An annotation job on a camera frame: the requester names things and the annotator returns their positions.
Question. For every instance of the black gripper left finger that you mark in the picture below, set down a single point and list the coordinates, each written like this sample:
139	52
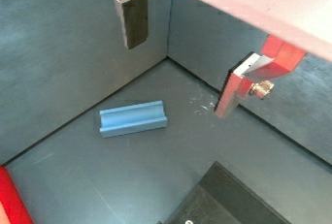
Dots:
133	14

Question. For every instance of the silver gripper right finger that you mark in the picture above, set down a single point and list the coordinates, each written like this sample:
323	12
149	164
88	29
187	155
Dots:
250	76

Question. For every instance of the blue arch block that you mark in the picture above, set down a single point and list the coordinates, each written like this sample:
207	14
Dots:
132	119

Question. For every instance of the black fixture block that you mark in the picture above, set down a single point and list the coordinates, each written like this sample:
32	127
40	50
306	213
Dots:
222	200

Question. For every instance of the red shape sorter board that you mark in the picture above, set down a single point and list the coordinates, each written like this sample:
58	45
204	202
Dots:
13	210

